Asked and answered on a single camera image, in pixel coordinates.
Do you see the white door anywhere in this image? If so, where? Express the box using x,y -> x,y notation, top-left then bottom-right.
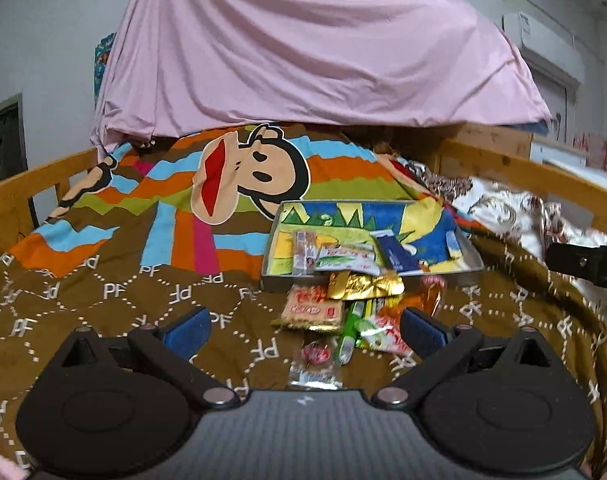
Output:
527,60 -> 584,144

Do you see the colourful dinosaur towel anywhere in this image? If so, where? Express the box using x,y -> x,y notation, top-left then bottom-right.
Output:
264,198 -> 478,276

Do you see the wooden bed frame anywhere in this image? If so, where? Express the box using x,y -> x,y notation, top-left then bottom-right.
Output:
0,122 -> 607,254

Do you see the clear dark snack packet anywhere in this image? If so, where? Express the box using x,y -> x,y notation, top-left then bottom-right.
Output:
292,230 -> 317,276

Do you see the pink bed sheet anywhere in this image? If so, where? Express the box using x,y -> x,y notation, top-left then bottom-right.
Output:
90,0 -> 551,152

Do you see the white red green packet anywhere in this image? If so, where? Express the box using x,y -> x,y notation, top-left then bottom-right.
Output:
355,296 -> 412,356

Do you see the white floral quilt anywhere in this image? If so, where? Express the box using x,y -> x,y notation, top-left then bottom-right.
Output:
377,155 -> 607,324

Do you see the gold foil snack packet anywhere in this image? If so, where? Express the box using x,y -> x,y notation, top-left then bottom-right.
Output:
327,271 -> 405,301

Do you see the dark window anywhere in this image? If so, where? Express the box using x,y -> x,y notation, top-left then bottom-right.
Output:
0,93 -> 27,191

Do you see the clear red label packet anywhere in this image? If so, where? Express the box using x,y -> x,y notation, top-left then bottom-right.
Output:
287,336 -> 343,391

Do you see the orange red snack packet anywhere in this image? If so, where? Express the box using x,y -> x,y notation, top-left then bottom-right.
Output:
381,275 -> 447,322

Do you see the colourful monkey cartoon blanket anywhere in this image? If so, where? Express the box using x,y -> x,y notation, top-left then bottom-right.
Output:
1,124 -> 417,281

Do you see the green sausage stick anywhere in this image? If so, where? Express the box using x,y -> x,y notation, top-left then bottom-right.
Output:
337,300 -> 365,366

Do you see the brown PF pattern blanket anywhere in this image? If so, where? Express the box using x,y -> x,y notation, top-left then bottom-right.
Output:
0,235 -> 607,478

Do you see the white air conditioner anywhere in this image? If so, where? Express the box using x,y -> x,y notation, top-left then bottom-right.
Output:
502,12 -> 585,89

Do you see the large white green snack pouch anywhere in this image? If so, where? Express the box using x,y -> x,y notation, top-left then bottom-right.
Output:
314,244 -> 381,276

